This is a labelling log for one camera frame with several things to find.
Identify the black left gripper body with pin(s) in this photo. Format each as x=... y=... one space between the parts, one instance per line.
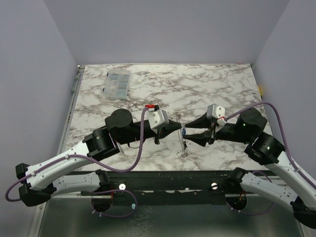
x=157 y=133

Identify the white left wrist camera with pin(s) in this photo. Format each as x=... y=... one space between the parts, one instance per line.
x=157 y=119

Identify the clear plastic organizer box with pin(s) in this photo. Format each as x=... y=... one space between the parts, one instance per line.
x=117 y=84

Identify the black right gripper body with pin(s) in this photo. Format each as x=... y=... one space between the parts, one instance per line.
x=212 y=132

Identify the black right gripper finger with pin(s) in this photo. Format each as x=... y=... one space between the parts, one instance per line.
x=201 y=122
x=201 y=139

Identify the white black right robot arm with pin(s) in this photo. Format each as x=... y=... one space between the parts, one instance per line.
x=299 y=197

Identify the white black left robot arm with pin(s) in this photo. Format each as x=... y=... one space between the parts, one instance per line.
x=42 y=181

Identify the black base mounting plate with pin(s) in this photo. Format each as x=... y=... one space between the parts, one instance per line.
x=160 y=187

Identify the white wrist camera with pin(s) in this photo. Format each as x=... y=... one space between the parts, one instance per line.
x=157 y=119
x=216 y=114

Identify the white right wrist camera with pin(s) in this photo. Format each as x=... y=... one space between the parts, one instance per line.
x=216 y=114

